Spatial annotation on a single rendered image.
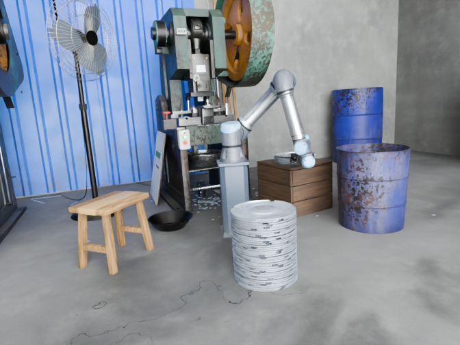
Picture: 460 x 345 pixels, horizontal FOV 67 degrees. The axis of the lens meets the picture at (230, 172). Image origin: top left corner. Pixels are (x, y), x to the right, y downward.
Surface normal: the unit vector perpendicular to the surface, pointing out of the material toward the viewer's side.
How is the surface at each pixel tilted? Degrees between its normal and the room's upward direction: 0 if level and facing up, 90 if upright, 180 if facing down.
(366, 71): 90
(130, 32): 90
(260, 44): 110
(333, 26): 90
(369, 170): 92
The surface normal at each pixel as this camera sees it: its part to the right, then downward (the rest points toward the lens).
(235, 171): 0.09, 0.18
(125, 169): 0.37, 0.15
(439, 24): -0.93, 0.12
